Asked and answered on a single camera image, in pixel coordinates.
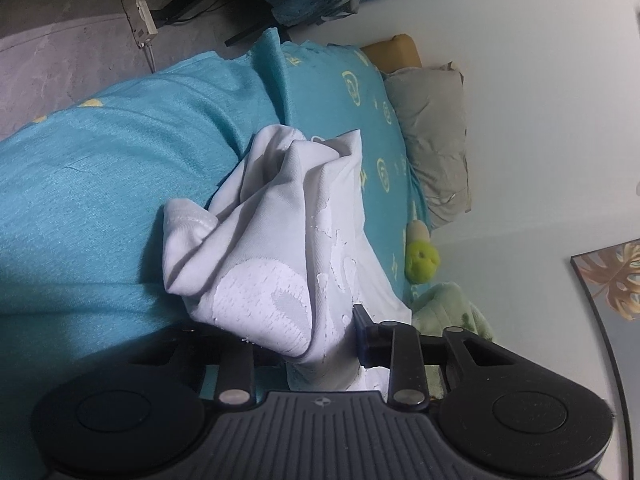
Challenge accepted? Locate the leaf print wall picture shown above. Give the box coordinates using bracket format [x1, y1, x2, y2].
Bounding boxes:
[570, 240, 640, 322]

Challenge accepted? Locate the beige power strip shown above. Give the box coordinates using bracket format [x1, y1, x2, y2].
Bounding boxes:
[122, 0, 161, 51]

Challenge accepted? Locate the white table with black legs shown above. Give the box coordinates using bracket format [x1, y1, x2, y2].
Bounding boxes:
[149, 0, 236, 27]

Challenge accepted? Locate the pale green printed blanket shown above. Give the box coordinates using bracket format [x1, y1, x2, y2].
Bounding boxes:
[410, 281, 497, 396]

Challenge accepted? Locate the teal patterned bed sheet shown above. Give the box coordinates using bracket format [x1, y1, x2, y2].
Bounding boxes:
[0, 27, 432, 466]

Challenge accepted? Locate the black cable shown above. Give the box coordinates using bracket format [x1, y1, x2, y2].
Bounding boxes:
[156, 0, 226, 25]

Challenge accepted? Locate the green plush toy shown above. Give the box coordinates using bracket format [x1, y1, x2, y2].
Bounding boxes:
[403, 220, 443, 284]

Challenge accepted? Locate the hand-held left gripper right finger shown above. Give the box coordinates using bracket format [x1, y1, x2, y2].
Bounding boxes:
[352, 303, 507, 407]

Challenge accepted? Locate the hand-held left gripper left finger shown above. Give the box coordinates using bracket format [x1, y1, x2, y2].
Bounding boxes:
[165, 327, 257, 407]

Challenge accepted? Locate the mustard yellow pillow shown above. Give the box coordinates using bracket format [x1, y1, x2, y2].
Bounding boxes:
[360, 34, 424, 75]

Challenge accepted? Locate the grey pillow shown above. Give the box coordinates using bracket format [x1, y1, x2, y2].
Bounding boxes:
[382, 62, 474, 232]

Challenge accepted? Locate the grey rug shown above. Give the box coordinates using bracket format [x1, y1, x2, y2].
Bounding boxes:
[0, 9, 221, 136]

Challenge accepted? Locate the white T-shirt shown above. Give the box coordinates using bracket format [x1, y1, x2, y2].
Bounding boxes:
[160, 124, 414, 395]

